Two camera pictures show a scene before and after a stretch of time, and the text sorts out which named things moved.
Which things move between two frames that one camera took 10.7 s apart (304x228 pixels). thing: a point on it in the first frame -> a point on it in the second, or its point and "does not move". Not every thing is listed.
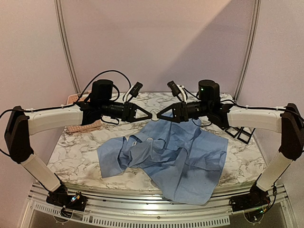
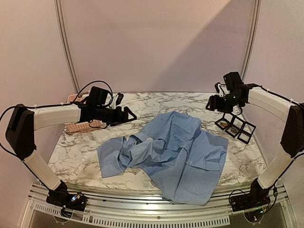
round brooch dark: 154,116 -> 233,129
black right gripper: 181,111 -> 212,102
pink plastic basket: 72,99 does not move
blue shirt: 183,163 does not move
